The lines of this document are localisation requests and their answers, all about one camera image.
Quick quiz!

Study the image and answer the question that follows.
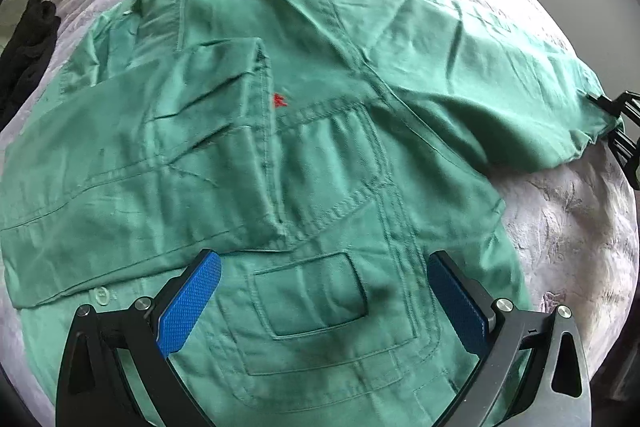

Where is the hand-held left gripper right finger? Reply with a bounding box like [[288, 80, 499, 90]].
[[427, 250, 596, 427]]

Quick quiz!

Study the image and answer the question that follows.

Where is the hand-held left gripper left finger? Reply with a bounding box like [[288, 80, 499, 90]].
[[54, 249, 223, 427]]

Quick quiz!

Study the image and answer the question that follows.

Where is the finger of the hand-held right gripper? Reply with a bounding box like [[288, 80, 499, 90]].
[[605, 129, 640, 190], [586, 91, 640, 124]]

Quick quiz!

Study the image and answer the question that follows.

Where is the green work shirt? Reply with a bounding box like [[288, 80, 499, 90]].
[[0, 0, 626, 427]]

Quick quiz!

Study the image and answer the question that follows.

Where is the grey plush blanket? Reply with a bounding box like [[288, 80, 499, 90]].
[[0, 0, 640, 427]]

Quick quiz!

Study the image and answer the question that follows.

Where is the black cloth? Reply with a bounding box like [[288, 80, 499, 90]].
[[0, 0, 62, 130]]

